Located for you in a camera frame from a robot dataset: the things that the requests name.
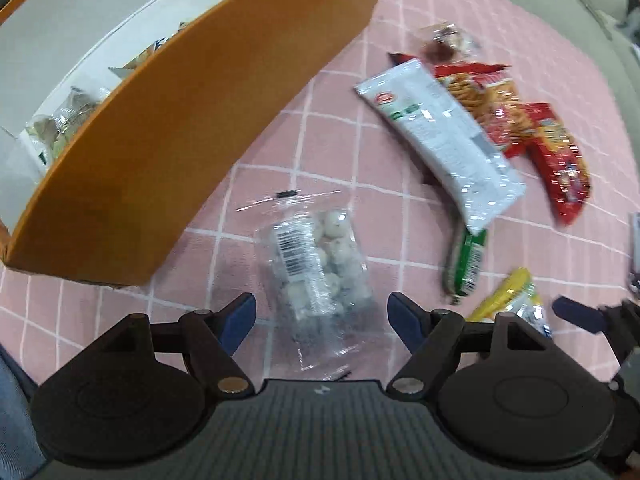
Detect red snack packet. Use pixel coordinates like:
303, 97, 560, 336
522, 102, 592, 226

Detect person's blue jeans leg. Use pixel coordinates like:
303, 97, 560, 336
0, 350, 46, 480

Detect red cracker packet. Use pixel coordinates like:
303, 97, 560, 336
387, 51, 538, 158

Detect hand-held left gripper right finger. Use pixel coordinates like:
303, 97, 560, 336
387, 291, 556, 401

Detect clear brown snack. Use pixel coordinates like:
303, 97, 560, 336
417, 22, 481, 63

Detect beige sofa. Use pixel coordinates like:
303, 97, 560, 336
395, 0, 640, 128

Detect clear wrapped pale snack packet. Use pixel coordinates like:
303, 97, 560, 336
27, 86, 108, 166

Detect white snack packet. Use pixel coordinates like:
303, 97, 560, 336
355, 58, 527, 233

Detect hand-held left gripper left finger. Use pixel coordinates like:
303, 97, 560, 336
87, 292, 257, 396

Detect yellow snack packet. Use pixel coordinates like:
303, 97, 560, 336
465, 267, 553, 338

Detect orange cardboard box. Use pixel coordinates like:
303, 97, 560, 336
0, 0, 396, 288

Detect clear bag of white candies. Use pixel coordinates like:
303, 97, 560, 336
235, 190, 386, 381

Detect pink checked cloth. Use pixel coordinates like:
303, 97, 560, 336
0, 0, 640, 391

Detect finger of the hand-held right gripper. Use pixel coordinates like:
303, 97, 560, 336
552, 296, 640, 361

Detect white blue printed packet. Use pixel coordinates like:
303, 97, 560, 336
110, 22, 193, 81

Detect green sausage stick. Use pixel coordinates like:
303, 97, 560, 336
442, 210, 488, 306

